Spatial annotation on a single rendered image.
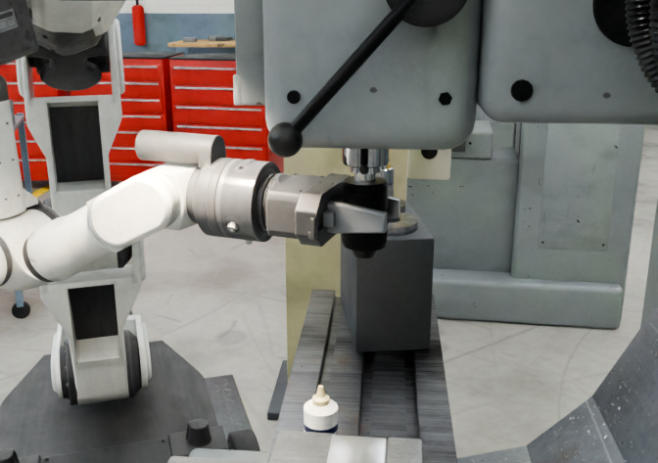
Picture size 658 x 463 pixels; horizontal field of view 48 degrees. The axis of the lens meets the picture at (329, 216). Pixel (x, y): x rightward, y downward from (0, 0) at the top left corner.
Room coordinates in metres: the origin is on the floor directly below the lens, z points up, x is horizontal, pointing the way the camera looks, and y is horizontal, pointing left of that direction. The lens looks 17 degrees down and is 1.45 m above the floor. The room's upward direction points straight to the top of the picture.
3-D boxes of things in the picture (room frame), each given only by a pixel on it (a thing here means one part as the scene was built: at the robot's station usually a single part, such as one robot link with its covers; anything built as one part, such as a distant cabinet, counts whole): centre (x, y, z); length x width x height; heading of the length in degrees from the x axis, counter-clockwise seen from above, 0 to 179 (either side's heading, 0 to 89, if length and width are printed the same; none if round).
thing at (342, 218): (0.72, -0.03, 1.23); 0.06 x 0.02 x 0.03; 70
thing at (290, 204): (0.78, 0.05, 1.23); 0.13 x 0.12 x 0.10; 160
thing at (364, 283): (1.18, -0.09, 1.00); 0.22 x 0.12 x 0.20; 5
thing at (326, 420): (0.77, 0.01, 0.96); 0.04 x 0.04 x 0.11
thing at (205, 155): (0.82, 0.15, 1.24); 0.11 x 0.11 x 0.11; 70
